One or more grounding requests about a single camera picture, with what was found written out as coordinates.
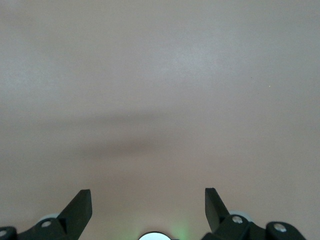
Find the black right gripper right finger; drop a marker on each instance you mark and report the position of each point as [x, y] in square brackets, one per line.
[217, 216]

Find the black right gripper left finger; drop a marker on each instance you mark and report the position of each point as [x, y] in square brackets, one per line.
[72, 216]

